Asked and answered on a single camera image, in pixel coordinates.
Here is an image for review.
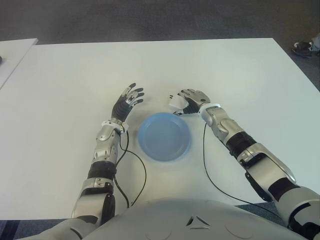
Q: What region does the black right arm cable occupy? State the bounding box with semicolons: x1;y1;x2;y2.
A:
202;122;278;216

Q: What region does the black and white shoe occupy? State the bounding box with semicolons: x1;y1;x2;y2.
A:
291;41;313;59

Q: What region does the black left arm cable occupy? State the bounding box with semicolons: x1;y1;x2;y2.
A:
113;129;147;208

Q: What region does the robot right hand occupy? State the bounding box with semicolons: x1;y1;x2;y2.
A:
172;87;211;117

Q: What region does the white square charger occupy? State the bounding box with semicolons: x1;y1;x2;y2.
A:
166;92;189;111

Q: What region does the grey robot torso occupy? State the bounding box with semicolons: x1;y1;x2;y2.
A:
82;197;301;240

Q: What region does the white side table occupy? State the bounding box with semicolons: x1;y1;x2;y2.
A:
0;37;38;90

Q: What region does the person's leg in jeans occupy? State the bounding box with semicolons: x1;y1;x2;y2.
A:
311;33;320;52

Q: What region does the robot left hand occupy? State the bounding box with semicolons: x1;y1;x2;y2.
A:
111;82;145;124

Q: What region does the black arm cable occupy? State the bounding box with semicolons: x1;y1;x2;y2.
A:
202;122;278;216
113;129;147;208

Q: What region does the blue round plate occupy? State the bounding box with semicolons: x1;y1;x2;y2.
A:
137;112;193;162

